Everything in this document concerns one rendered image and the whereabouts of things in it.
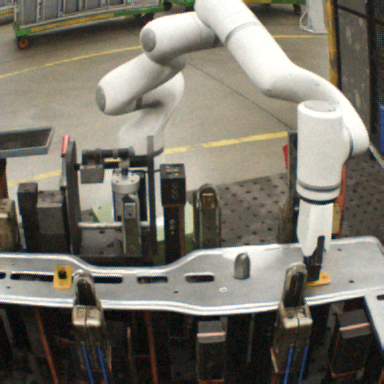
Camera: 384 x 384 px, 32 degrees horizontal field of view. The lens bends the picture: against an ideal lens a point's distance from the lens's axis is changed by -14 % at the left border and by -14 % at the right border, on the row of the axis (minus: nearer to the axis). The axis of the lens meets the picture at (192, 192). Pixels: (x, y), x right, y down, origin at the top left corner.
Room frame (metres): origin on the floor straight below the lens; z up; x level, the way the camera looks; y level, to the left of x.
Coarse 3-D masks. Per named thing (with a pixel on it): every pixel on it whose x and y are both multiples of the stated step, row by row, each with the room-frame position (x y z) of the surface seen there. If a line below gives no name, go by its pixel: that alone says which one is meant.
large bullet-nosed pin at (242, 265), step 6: (240, 258) 1.15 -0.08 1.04; (246, 258) 1.15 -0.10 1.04; (234, 264) 1.16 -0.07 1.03; (240, 264) 1.15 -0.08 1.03; (246, 264) 1.15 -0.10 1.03; (234, 270) 1.16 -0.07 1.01; (240, 270) 1.15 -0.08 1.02; (246, 270) 1.15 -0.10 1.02; (234, 276) 1.16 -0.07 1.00; (240, 276) 1.15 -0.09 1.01; (246, 276) 1.15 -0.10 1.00
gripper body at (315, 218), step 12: (300, 204) 1.15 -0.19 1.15; (312, 204) 1.09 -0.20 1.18; (324, 204) 1.08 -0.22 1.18; (300, 216) 1.14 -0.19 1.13; (312, 216) 1.07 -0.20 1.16; (324, 216) 1.07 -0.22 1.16; (300, 228) 1.13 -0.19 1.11; (312, 228) 1.07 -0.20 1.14; (324, 228) 1.07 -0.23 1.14; (300, 240) 1.12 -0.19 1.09; (312, 240) 1.07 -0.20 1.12; (324, 240) 1.07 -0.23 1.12; (312, 252) 1.07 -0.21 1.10; (324, 252) 1.09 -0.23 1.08
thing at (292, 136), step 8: (288, 136) 1.33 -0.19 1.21; (296, 136) 1.31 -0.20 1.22; (288, 144) 1.33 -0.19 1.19; (296, 144) 1.29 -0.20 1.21; (288, 152) 1.33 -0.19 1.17; (296, 152) 1.33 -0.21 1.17; (288, 160) 1.32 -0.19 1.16; (296, 160) 1.32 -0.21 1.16; (288, 168) 1.32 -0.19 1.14; (296, 168) 1.32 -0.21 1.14; (288, 176) 1.32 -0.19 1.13; (296, 176) 1.32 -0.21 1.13; (288, 184) 1.32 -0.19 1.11; (288, 192) 1.31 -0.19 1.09; (296, 192) 1.31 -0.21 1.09; (288, 200) 1.31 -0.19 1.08; (288, 216) 1.30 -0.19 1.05
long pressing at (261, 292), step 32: (0, 256) 1.21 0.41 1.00; (32, 256) 1.22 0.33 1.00; (64, 256) 1.22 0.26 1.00; (192, 256) 1.23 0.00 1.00; (224, 256) 1.24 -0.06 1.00; (256, 256) 1.23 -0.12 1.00; (288, 256) 1.22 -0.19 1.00; (352, 256) 1.20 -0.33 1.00; (0, 288) 1.08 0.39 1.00; (32, 288) 1.10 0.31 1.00; (96, 288) 1.11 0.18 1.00; (128, 288) 1.12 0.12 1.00; (160, 288) 1.12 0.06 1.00; (192, 288) 1.12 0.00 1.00; (224, 288) 1.12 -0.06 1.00; (256, 288) 1.11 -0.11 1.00; (320, 288) 1.09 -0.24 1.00; (352, 288) 1.08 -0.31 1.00
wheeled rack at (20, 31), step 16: (128, 0) 8.99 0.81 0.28; (144, 0) 8.73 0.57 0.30; (160, 0) 8.21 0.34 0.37; (64, 16) 8.15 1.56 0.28; (80, 16) 7.98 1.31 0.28; (96, 16) 7.93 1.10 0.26; (112, 16) 8.00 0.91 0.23; (144, 16) 8.29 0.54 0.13; (16, 32) 7.60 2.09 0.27; (32, 32) 7.67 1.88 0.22
